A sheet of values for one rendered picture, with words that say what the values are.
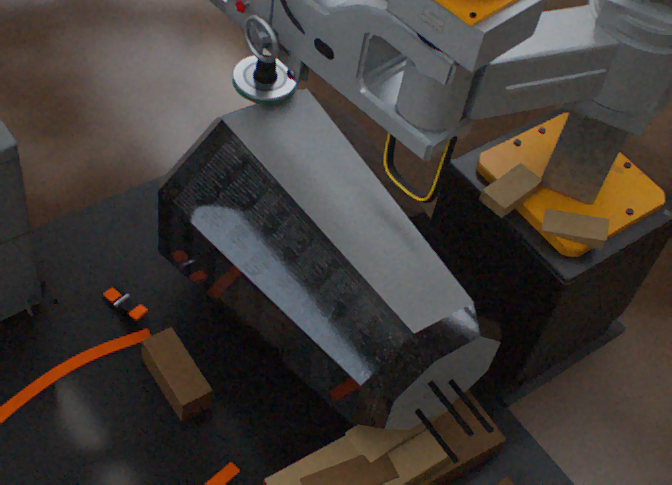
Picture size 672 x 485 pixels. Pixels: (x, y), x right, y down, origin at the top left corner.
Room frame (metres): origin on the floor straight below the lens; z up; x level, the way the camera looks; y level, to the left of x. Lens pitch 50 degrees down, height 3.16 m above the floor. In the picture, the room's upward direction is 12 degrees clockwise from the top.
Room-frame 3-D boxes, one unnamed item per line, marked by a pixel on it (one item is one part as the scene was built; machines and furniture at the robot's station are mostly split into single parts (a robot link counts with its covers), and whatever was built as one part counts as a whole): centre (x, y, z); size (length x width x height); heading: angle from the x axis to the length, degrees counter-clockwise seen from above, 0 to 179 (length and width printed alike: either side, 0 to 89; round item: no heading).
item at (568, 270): (2.44, -0.75, 0.37); 0.66 x 0.66 x 0.74; 45
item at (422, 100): (2.12, -0.18, 1.34); 0.19 x 0.19 x 0.20
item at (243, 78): (2.51, 0.34, 0.87); 0.21 x 0.21 x 0.01
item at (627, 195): (2.44, -0.75, 0.76); 0.49 x 0.49 x 0.05; 45
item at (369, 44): (2.26, 0.04, 1.30); 0.74 x 0.23 x 0.49; 53
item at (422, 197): (2.11, -0.18, 1.05); 0.23 x 0.03 x 0.32; 53
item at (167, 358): (1.79, 0.45, 0.07); 0.30 x 0.12 x 0.12; 43
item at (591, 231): (2.20, -0.75, 0.80); 0.20 x 0.10 x 0.05; 83
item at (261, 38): (2.34, 0.32, 1.20); 0.15 x 0.10 x 0.15; 53
